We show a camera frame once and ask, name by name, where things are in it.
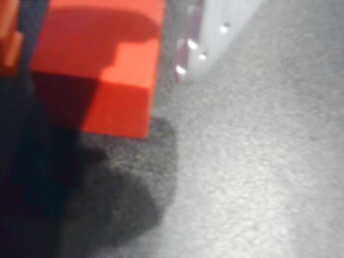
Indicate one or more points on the red wooden block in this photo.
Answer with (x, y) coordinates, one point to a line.
(126, 80)

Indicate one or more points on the grey felt cloth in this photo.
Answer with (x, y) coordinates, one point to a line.
(242, 174)

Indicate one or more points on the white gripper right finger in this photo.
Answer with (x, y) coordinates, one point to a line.
(212, 27)

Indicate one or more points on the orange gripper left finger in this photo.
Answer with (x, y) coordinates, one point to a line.
(9, 35)

